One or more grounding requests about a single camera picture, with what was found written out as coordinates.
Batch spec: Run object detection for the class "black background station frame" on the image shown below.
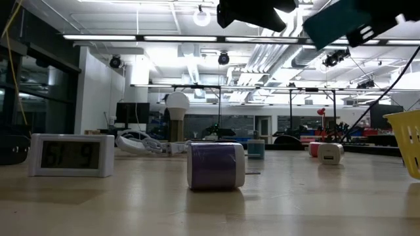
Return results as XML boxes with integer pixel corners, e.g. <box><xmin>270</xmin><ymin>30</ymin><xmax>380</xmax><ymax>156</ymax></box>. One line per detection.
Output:
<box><xmin>172</xmin><ymin>83</ymin><xmax>337</xmax><ymax>145</ymax></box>

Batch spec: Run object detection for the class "long linear ceiling light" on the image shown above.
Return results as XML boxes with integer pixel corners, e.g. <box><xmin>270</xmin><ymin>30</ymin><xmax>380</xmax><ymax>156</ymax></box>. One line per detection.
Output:
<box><xmin>62</xmin><ymin>34</ymin><xmax>420</xmax><ymax>46</ymax></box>

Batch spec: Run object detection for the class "yellow hanging cable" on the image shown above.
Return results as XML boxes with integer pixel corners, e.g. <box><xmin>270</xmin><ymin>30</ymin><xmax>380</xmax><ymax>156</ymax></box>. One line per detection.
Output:
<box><xmin>0</xmin><ymin>0</ymin><xmax>31</xmax><ymax>136</ymax></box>

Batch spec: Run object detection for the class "black computer monitor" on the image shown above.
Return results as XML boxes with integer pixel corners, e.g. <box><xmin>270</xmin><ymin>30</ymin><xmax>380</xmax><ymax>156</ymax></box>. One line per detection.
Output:
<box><xmin>369</xmin><ymin>103</ymin><xmax>405</xmax><ymax>130</ymax></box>
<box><xmin>115</xmin><ymin>102</ymin><xmax>151</xmax><ymax>125</ymax></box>

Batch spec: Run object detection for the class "yellow plastic basket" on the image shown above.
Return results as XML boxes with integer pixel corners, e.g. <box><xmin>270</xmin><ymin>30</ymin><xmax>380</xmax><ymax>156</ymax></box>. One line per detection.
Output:
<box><xmin>383</xmin><ymin>110</ymin><xmax>420</xmax><ymax>180</ymax></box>

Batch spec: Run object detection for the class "silver ventilation duct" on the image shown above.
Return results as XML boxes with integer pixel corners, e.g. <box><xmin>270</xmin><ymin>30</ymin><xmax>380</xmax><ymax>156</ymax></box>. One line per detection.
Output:
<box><xmin>291</xmin><ymin>0</ymin><xmax>375</xmax><ymax>68</ymax></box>

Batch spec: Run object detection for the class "teal box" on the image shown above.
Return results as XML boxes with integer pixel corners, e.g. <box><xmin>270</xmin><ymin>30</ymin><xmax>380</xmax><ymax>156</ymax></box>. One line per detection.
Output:
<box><xmin>302</xmin><ymin>0</ymin><xmax>373</xmax><ymax>50</ymax></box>

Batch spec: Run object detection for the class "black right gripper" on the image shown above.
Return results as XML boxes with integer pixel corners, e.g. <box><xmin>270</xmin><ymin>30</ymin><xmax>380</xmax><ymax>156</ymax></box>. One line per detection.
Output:
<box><xmin>346</xmin><ymin>0</ymin><xmax>420</xmax><ymax>48</ymax></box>

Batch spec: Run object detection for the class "pink USB wall charger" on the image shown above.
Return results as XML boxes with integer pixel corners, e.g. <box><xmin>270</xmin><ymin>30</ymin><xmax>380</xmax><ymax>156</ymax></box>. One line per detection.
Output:
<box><xmin>308</xmin><ymin>141</ymin><xmax>324</xmax><ymax>158</ymax></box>

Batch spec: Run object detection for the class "dark rounded case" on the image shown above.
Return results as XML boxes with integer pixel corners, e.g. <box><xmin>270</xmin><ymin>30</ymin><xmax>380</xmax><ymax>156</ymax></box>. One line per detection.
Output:
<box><xmin>0</xmin><ymin>134</ymin><xmax>31</xmax><ymax>166</ymax></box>

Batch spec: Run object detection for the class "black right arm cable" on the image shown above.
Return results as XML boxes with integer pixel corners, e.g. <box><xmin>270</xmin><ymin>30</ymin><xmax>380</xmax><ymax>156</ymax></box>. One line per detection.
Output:
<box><xmin>340</xmin><ymin>45</ymin><xmax>420</xmax><ymax>142</ymax></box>

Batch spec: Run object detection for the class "white charging cable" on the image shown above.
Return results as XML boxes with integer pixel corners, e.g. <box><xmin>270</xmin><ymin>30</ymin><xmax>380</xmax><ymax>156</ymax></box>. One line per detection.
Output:
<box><xmin>114</xmin><ymin>129</ymin><xmax>191</xmax><ymax>157</ymax></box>

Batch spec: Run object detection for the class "round ring ceiling lamp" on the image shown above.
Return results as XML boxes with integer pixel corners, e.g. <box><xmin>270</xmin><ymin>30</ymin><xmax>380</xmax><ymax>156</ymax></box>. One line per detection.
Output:
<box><xmin>192</xmin><ymin>5</ymin><xmax>212</xmax><ymax>28</ymax></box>

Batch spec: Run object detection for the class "white USB wall charger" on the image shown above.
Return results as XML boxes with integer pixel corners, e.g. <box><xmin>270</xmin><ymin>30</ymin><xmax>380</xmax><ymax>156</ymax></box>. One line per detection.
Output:
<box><xmin>317</xmin><ymin>142</ymin><xmax>345</xmax><ymax>166</ymax></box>

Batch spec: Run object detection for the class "white light bulb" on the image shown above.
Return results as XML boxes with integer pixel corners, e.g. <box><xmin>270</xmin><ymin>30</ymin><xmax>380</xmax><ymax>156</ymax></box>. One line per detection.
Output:
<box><xmin>165</xmin><ymin>90</ymin><xmax>190</xmax><ymax>121</ymax></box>

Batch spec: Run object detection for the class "white digital clock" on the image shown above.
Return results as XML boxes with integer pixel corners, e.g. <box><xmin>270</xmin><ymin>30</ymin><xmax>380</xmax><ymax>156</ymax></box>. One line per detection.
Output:
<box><xmin>28</xmin><ymin>133</ymin><xmax>116</xmax><ymax>179</ymax></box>

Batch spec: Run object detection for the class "black aluminium table frame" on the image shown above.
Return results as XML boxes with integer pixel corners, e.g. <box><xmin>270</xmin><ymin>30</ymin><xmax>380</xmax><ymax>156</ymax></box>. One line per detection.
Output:
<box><xmin>241</xmin><ymin>141</ymin><xmax>403</xmax><ymax>157</ymax></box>

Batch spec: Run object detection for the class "red desk lamp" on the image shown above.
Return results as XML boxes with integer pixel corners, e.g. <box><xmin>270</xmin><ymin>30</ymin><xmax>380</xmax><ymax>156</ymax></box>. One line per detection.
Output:
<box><xmin>316</xmin><ymin>107</ymin><xmax>327</xmax><ymax>140</ymax></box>

